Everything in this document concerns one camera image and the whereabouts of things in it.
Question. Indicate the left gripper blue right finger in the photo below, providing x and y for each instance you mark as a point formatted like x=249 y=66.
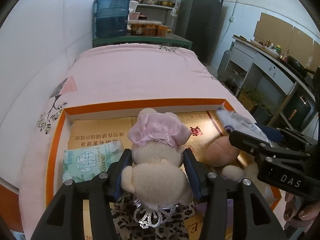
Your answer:
x=196 y=173

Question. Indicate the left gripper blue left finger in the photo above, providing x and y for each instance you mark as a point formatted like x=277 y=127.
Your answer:
x=114 y=190

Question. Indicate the pink peach plush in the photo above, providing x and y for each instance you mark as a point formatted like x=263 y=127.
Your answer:
x=220 y=152

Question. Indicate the green tissue pack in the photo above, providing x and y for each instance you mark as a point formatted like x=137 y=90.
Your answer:
x=83 y=164

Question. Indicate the cream bear pink hat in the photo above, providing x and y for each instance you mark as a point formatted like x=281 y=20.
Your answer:
x=155 y=177

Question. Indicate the leopard print scarf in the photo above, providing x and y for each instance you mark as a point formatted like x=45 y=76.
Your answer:
x=133 y=220

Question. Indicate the blue white wipes pack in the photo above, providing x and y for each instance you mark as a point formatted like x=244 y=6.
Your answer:
x=242 y=124

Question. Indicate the cream bear purple bow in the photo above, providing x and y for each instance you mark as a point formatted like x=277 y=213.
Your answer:
x=237 y=174

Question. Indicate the person's right hand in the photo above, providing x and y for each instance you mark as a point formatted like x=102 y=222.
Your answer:
x=303 y=218

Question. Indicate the orange shallow cardboard box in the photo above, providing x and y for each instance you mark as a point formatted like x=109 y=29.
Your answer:
x=92 y=125

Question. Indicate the potted green plant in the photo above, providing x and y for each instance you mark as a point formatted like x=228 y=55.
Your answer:
x=250 y=98

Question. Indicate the black wok pan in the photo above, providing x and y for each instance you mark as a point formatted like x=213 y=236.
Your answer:
x=298 y=67

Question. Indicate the pink bed quilt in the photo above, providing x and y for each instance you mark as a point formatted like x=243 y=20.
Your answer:
x=124 y=72

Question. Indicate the white kitchen counter cabinet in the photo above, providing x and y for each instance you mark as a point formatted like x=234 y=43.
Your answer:
x=282 y=99

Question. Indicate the dark green table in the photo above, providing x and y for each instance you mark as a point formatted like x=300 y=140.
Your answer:
x=169 y=40

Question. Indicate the black refrigerator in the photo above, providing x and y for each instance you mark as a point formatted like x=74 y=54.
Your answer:
x=197 y=22

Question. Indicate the blue water jug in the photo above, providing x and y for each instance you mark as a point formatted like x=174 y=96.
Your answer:
x=111 y=18

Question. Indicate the white kitchen shelf rack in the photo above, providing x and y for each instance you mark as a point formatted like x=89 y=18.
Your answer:
x=152 y=0

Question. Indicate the brown wooden door frame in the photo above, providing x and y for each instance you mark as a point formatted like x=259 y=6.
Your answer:
x=10 y=210

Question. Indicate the brown cardboard wall panel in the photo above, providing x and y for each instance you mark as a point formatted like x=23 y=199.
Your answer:
x=278 y=32

